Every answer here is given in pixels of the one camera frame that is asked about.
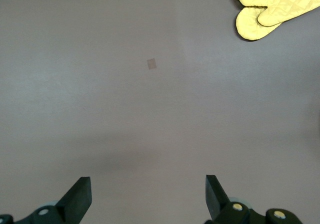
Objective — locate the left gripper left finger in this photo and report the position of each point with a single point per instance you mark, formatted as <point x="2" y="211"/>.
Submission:
<point x="75" y="201"/>

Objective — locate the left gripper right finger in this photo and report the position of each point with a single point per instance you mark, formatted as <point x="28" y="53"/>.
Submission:
<point x="217" y="204"/>

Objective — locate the small brown tape patch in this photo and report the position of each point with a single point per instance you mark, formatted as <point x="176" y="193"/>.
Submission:
<point x="151" y="64"/>

